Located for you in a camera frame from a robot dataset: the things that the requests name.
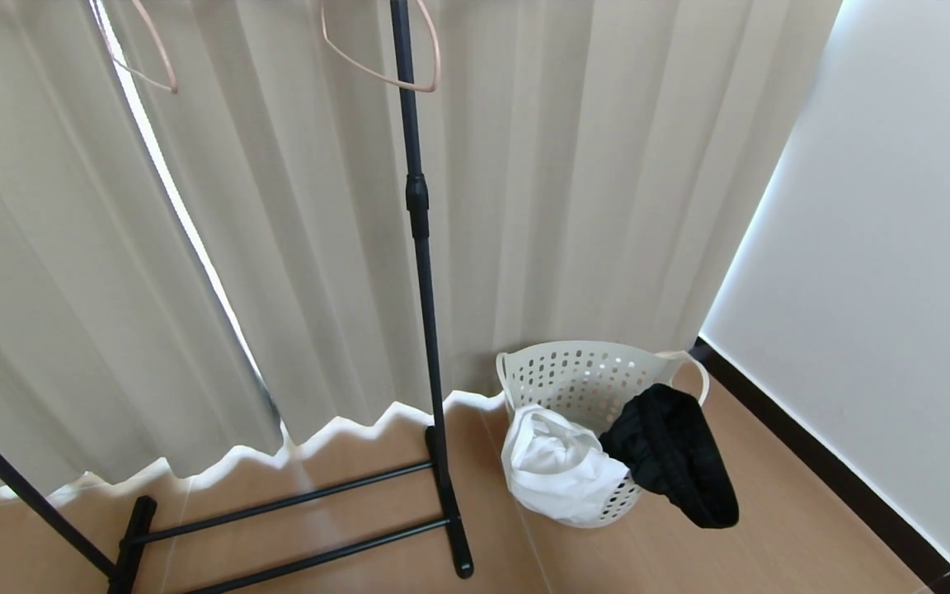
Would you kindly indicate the white printed sleeveless top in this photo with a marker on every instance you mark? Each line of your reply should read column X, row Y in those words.
column 557, row 470

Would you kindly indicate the pink clothes hanger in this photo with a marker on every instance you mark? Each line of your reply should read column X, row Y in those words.
column 145, row 76
column 437, row 49

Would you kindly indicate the black clothes rack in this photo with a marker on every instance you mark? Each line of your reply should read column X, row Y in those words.
column 417, row 198

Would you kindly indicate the white laundry basket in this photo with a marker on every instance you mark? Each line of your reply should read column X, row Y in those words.
column 574, row 379

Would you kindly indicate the beige curtain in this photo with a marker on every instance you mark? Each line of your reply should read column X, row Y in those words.
column 607, row 165

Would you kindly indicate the black garment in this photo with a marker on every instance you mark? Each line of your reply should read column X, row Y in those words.
column 673, row 445

